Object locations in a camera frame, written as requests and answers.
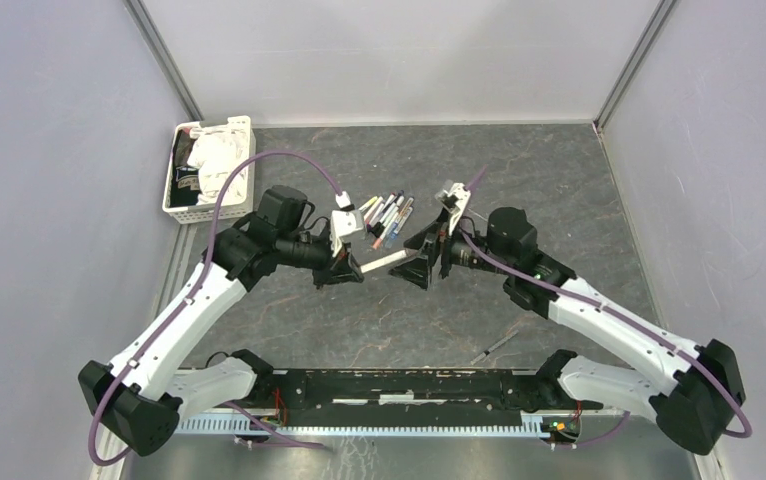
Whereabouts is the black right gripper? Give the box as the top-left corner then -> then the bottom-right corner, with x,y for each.
388,206 -> 513,290

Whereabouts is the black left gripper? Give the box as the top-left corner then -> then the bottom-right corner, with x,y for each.
277,230 -> 364,290

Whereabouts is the white pen with brown cap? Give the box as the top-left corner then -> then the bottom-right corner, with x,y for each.
360,249 -> 417,274

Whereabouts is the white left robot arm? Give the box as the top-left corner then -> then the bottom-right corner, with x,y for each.
78,185 -> 364,466

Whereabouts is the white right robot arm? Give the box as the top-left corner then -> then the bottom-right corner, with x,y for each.
389,207 -> 753,455

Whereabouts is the red capped white pen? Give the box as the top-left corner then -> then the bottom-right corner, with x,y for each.
370,191 -> 404,238

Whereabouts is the grey pen on table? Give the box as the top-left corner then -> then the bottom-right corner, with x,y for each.
470,330 -> 519,366

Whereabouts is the white perforated plastic basket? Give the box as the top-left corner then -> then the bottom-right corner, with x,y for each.
161,115 -> 256,224

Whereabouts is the white cloth in basket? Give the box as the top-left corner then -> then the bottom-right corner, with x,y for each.
188,126 -> 252,205

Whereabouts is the striped cloth in basket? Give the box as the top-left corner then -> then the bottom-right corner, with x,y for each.
169,127 -> 201,208

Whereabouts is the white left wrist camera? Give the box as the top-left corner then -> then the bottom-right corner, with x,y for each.
329,191 -> 366,258

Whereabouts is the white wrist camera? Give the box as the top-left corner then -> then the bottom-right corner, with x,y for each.
434,180 -> 471,237
329,191 -> 366,258

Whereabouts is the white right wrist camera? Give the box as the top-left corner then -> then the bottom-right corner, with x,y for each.
434,180 -> 471,237

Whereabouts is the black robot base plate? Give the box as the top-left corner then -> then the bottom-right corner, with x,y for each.
238,368 -> 602,428

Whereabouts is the white slotted cable duct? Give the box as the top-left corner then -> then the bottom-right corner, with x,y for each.
176,412 -> 559,439

